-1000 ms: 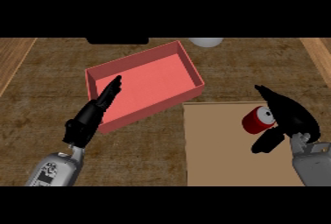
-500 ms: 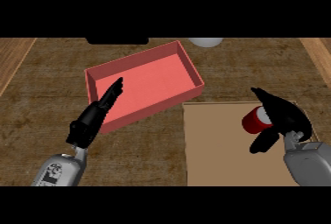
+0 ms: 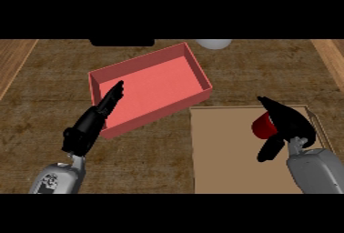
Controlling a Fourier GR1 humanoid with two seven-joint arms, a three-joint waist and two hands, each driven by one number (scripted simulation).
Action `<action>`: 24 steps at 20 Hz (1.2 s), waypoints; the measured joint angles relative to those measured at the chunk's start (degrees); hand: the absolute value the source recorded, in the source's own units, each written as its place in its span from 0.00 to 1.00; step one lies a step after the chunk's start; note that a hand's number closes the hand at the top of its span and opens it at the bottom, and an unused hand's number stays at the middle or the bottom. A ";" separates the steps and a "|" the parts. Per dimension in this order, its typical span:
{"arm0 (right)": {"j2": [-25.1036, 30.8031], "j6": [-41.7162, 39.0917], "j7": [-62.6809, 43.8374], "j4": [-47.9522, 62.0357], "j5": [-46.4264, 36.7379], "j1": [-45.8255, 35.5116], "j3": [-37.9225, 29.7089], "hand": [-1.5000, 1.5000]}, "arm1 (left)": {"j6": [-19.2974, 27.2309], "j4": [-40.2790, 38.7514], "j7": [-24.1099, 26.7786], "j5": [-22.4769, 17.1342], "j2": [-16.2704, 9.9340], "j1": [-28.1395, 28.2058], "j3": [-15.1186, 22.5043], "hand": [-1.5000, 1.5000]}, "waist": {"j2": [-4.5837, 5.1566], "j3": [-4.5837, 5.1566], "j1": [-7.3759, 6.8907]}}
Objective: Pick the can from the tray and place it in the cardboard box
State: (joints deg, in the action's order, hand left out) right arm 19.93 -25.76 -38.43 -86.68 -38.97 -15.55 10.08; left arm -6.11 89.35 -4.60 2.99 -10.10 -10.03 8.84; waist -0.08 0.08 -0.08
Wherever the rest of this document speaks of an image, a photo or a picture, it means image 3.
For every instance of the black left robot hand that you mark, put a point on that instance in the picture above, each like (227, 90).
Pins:
(92, 121)

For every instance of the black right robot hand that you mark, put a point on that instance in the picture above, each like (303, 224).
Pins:
(289, 121)

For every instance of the red can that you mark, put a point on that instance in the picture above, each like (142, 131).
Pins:
(263, 126)

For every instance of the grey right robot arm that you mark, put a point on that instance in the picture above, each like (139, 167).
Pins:
(317, 170)

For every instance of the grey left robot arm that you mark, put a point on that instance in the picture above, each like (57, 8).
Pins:
(61, 179)

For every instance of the brown cardboard box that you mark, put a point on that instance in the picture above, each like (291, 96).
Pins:
(243, 154)

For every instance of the red tray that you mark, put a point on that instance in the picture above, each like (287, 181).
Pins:
(153, 85)

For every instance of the white rounded object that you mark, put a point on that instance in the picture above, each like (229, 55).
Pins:
(215, 43)

